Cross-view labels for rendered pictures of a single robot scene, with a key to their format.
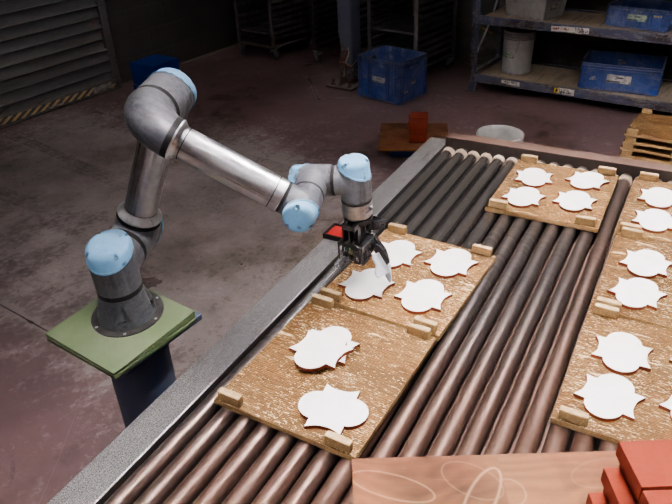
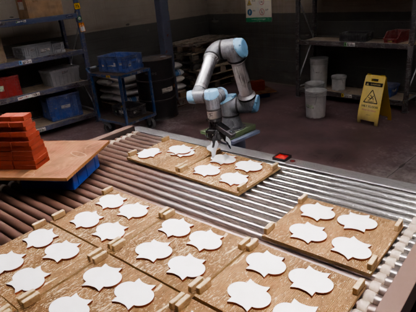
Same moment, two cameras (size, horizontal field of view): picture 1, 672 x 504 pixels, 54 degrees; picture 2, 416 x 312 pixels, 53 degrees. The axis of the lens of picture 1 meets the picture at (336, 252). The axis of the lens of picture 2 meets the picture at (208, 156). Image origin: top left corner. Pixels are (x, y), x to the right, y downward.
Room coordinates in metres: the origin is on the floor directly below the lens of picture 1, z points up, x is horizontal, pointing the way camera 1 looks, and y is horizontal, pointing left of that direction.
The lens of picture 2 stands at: (1.81, -2.14, 1.83)
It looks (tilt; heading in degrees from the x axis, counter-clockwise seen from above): 22 degrees down; 102
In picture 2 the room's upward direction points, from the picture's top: 5 degrees counter-clockwise
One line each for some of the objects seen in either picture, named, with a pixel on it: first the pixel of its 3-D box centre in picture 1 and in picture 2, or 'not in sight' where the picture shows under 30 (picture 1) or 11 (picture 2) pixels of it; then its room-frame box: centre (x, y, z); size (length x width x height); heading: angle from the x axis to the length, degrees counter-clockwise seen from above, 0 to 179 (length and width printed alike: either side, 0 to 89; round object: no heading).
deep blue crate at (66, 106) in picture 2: not in sight; (60, 104); (-1.58, 3.50, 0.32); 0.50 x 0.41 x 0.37; 50
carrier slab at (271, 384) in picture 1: (330, 369); (172, 155); (1.15, 0.03, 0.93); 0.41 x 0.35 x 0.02; 149
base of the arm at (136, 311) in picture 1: (123, 298); (231, 121); (1.43, 0.56, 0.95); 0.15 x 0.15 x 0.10
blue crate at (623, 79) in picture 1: (622, 72); not in sight; (5.40, -2.44, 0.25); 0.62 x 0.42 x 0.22; 61
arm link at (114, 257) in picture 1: (113, 261); (230, 104); (1.43, 0.56, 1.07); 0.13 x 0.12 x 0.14; 169
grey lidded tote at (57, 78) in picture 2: not in sight; (60, 75); (-1.51, 3.53, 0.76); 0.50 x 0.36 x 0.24; 60
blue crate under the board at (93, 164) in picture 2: not in sight; (60, 169); (0.60, -0.26, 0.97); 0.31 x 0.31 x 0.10; 89
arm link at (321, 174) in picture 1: (312, 183); (215, 95); (1.43, 0.05, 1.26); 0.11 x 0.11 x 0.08; 79
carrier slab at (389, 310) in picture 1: (409, 277); (228, 171); (1.50, -0.20, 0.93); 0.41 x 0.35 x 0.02; 148
